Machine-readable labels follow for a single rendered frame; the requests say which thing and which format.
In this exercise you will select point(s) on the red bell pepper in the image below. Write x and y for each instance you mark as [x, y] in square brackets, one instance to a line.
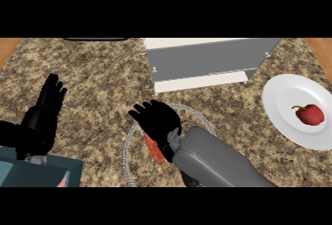
[310, 114]

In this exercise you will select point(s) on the white plate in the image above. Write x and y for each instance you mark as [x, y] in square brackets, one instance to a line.
[298, 111]

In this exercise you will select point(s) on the white and grey tiered shelf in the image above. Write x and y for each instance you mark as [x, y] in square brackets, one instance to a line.
[202, 63]

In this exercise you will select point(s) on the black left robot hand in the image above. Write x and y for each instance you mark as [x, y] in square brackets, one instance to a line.
[42, 117]

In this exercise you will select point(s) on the teal left robot arm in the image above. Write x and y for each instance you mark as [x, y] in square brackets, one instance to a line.
[37, 171]

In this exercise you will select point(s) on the orange sweet potato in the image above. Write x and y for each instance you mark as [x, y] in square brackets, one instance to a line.
[155, 150]

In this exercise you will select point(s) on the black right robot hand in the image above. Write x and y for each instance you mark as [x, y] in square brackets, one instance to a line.
[158, 123]

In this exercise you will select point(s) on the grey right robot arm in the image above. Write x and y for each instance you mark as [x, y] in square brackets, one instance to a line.
[211, 161]

